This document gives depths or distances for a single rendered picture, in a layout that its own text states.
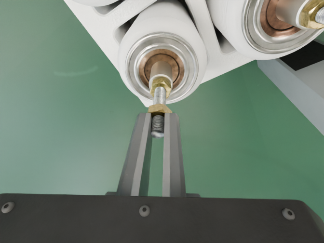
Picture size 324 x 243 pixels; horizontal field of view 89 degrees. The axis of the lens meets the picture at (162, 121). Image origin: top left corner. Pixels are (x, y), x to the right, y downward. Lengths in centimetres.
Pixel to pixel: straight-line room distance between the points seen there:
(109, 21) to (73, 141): 55
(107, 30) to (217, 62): 16
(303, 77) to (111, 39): 28
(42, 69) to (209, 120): 51
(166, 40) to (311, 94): 22
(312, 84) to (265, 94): 26
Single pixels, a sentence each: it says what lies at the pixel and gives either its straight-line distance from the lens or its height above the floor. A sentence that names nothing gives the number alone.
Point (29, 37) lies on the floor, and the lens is 54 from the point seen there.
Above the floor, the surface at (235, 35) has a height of 25.
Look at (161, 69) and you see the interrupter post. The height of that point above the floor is 27.
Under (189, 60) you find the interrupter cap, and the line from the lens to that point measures 17.
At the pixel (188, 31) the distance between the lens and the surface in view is 17.
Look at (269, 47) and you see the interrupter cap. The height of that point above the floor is 25.
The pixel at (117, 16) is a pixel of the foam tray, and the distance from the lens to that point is 25.
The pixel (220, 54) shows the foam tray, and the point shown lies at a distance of 26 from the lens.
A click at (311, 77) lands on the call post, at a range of 33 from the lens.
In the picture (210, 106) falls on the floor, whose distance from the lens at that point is 53.
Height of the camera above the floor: 41
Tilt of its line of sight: 48 degrees down
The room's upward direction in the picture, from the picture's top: 178 degrees counter-clockwise
